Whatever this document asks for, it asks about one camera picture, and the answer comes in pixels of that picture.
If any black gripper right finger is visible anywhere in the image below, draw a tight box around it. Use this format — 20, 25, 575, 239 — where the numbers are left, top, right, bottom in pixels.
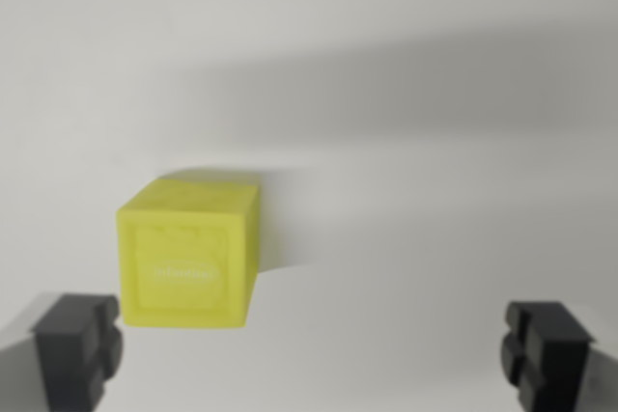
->
499, 299, 618, 412

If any yellow soft cube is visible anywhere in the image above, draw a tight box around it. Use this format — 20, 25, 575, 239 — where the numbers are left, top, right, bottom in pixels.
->
115, 174, 263, 331

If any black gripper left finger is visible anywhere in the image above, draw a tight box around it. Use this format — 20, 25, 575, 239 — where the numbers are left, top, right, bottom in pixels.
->
0, 291, 125, 412

